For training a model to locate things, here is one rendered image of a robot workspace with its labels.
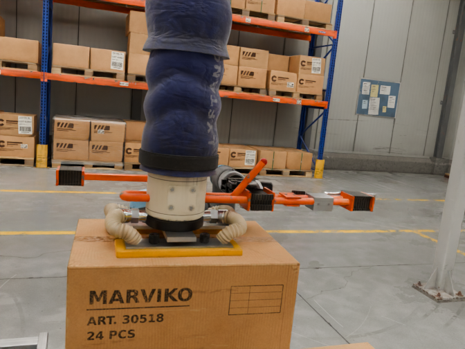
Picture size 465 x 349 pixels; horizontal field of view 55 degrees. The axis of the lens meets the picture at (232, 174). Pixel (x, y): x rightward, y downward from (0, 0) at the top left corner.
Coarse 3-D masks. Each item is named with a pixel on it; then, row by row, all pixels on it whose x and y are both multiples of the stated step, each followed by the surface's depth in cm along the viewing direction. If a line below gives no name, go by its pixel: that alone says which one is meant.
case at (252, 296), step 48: (96, 240) 125; (240, 240) 136; (96, 288) 108; (144, 288) 112; (192, 288) 115; (240, 288) 119; (288, 288) 122; (96, 336) 111; (144, 336) 114; (192, 336) 118; (240, 336) 121; (288, 336) 125
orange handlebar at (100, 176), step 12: (108, 180) 148; (120, 180) 149; (132, 180) 150; (144, 180) 151; (132, 192) 127; (144, 192) 128; (288, 204) 138; (300, 204) 140; (312, 204) 140; (336, 204) 143; (348, 204) 144
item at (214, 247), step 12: (120, 240) 121; (144, 240) 121; (156, 240) 119; (204, 240) 123; (216, 240) 127; (120, 252) 113; (132, 252) 114; (144, 252) 115; (156, 252) 116; (168, 252) 117; (180, 252) 118; (192, 252) 119; (204, 252) 120; (216, 252) 121; (228, 252) 122; (240, 252) 123
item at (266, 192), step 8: (248, 192) 132; (256, 192) 138; (264, 192) 139; (272, 192) 135; (248, 200) 132; (256, 200) 133; (264, 200) 134; (272, 200) 134; (248, 208) 133; (256, 208) 132; (264, 208) 133; (272, 208) 135
